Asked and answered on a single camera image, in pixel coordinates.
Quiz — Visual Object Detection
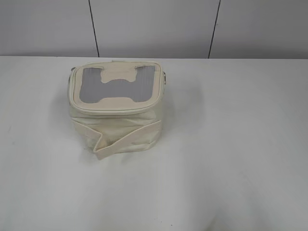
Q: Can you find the cream canvas zipper bag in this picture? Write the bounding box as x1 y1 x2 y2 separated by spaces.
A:
68 61 166 160

